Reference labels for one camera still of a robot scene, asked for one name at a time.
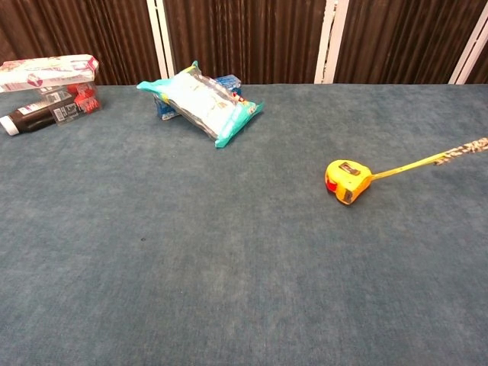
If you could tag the dark brown tube white cap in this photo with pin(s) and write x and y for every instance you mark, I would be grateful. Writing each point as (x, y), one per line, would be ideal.
(28, 118)

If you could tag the blue tissue packet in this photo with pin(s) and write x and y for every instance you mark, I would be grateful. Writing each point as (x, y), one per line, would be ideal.
(164, 109)

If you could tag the clear box with red items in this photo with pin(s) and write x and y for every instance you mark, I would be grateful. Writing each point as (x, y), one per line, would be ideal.
(78, 101)

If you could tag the blue table cloth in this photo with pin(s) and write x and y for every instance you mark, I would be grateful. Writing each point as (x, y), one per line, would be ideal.
(244, 267)

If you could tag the brown folding screen white frames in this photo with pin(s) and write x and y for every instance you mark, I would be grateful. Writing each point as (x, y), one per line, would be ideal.
(244, 38)

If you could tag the teal white wipes pack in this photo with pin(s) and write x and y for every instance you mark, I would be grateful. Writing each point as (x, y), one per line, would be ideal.
(207, 103)

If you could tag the white pink toothpaste box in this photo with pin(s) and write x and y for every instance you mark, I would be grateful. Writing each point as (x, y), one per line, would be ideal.
(45, 72)

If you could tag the yellow tape measure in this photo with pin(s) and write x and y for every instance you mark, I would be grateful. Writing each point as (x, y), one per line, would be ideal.
(347, 181)

